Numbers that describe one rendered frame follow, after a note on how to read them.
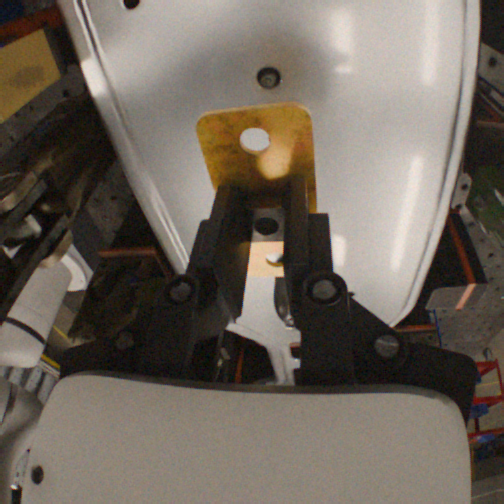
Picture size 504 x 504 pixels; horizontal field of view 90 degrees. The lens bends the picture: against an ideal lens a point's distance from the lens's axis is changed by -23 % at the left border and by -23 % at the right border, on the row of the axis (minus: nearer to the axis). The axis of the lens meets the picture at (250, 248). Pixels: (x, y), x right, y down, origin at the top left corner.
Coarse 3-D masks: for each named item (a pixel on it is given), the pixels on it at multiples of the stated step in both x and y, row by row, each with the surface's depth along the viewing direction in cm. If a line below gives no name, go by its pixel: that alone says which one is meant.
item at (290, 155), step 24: (216, 120) 10; (240, 120) 10; (264, 120) 10; (288, 120) 9; (216, 144) 10; (240, 144) 10; (288, 144) 10; (312, 144) 10; (216, 168) 11; (240, 168) 11; (264, 168) 11; (288, 168) 11; (312, 168) 11; (240, 192) 12; (264, 192) 12; (312, 192) 12; (264, 216) 11; (264, 240) 12; (264, 264) 15
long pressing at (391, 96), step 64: (64, 0) 11; (192, 0) 12; (256, 0) 12; (320, 0) 11; (384, 0) 11; (448, 0) 10; (128, 64) 15; (192, 64) 15; (256, 64) 14; (320, 64) 14; (384, 64) 13; (448, 64) 12; (128, 128) 18; (192, 128) 18; (256, 128) 17; (320, 128) 17; (384, 128) 16; (448, 128) 15; (192, 192) 21; (320, 192) 20; (384, 192) 19; (448, 192) 19; (384, 256) 24; (256, 320) 33; (384, 320) 31; (256, 384) 51
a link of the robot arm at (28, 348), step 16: (16, 320) 52; (0, 336) 48; (16, 336) 50; (32, 336) 53; (0, 352) 46; (16, 352) 49; (32, 352) 52; (0, 384) 44; (0, 400) 42; (0, 416) 40
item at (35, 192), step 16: (32, 192) 15; (16, 208) 14; (0, 224) 13; (16, 224) 14; (48, 224) 17; (64, 224) 17; (0, 240) 13; (32, 240) 16; (48, 240) 16; (0, 256) 14; (16, 256) 16; (32, 256) 15; (0, 272) 14; (16, 272) 15; (32, 272) 15; (0, 288) 14; (16, 288) 14; (0, 304) 13; (0, 320) 13
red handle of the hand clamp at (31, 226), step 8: (32, 208) 15; (24, 216) 15; (32, 216) 15; (40, 216) 16; (24, 224) 15; (32, 224) 15; (40, 224) 16; (16, 232) 15; (24, 232) 15; (32, 232) 16; (40, 232) 16; (8, 240) 15; (16, 240) 15; (24, 240) 16; (8, 248) 15
